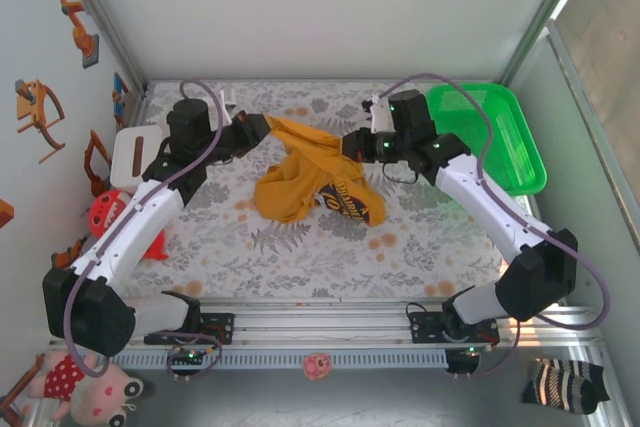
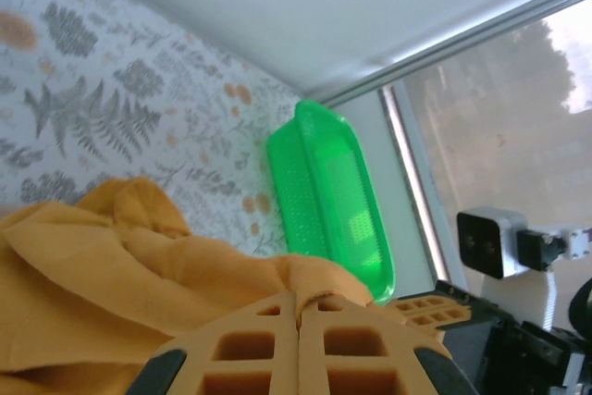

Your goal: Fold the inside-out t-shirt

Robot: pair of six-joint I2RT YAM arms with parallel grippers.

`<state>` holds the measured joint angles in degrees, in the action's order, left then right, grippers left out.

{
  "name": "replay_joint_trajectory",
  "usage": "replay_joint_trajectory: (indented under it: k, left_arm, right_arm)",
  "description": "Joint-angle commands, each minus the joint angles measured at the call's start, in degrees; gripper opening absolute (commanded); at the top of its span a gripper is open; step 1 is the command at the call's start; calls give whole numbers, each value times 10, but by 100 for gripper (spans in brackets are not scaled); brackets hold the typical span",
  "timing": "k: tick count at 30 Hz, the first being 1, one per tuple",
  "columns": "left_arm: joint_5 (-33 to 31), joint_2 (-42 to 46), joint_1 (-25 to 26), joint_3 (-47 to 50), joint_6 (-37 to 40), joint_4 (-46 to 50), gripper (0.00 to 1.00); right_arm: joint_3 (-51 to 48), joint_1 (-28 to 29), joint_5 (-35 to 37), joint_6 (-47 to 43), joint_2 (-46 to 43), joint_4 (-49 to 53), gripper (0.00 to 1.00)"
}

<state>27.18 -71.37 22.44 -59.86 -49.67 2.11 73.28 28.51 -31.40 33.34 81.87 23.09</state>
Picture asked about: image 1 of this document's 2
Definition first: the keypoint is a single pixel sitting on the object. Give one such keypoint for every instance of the mustard yellow printed t-shirt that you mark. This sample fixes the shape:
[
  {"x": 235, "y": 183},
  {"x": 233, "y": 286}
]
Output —
[{"x": 295, "y": 182}]

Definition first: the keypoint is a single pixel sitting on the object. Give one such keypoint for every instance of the green plastic mesh basket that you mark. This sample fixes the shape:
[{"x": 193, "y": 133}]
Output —
[{"x": 515, "y": 147}]

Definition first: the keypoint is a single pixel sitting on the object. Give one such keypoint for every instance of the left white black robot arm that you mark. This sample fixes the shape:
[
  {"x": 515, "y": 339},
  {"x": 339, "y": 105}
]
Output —
[{"x": 130, "y": 227}]

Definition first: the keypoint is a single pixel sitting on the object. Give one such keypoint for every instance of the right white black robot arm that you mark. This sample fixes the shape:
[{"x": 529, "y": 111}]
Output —
[{"x": 480, "y": 202}]

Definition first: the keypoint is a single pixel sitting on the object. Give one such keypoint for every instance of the white tissue box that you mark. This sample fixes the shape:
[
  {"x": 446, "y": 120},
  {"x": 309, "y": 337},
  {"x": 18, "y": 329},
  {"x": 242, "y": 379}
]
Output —
[{"x": 125, "y": 157}]

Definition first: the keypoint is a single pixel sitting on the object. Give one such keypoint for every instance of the floral patterned table mat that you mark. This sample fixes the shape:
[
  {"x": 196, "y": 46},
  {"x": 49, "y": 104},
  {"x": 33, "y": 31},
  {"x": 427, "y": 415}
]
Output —
[{"x": 300, "y": 257}]

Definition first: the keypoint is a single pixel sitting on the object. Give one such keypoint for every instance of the red plastic object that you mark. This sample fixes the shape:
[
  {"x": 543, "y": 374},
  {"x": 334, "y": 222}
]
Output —
[{"x": 105, "y": 212}]

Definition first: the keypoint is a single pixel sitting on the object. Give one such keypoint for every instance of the small pink round toy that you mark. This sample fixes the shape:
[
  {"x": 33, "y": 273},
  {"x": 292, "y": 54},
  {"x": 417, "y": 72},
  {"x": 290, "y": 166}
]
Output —
[{"x": 317, "y": 366}]

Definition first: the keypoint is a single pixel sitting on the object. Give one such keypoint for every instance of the small circuit board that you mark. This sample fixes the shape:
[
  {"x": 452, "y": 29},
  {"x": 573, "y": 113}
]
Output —
[
  {"x": 472, "y": 349},
  {"x": 187, "y": 357}
]

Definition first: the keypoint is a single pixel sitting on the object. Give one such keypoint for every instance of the black white striped sock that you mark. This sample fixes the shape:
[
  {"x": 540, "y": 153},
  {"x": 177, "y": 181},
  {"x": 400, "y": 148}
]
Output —
[{"x": 565, "y": 387}]

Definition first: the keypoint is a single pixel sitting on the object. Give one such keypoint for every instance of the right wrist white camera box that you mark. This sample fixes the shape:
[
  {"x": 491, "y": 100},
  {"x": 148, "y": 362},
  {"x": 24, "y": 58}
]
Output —
[{"x": 382, "y": 117}]

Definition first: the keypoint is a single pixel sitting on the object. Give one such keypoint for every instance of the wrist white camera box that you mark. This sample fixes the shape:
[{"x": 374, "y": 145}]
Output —
[
  {"x": 382, "y": 117},
  {"x": 229, "y": 99}
]

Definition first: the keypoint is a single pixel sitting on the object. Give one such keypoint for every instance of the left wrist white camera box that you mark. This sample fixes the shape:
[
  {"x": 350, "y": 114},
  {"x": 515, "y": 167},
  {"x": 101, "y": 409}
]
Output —
[{"x": 229, "y": 99}]

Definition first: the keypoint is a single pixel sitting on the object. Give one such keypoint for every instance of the blue orange tower wall sticker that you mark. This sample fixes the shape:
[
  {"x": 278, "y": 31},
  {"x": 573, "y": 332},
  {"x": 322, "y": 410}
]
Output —
[{"x": 119, "y": 97}]

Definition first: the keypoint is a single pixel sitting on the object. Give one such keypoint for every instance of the aluminium frame post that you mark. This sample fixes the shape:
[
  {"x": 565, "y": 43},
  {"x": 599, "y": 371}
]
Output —
[
  {"x": 100, "y": 17},
  {"x": 545, "y": 12}
]

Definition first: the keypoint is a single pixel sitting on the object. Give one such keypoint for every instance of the orange claw machine wall sticker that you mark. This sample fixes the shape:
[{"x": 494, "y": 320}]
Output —
[{"x": 35, "y": 107}]

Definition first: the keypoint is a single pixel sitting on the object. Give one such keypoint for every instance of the aluminium rail base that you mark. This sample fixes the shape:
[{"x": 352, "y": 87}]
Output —
[{"x": 320, "y": 327}]

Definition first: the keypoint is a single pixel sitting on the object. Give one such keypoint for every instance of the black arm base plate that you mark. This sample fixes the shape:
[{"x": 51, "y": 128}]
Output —
[
  {"x": 425, "y": 327},
  {"x": 220, "y": 327}
]

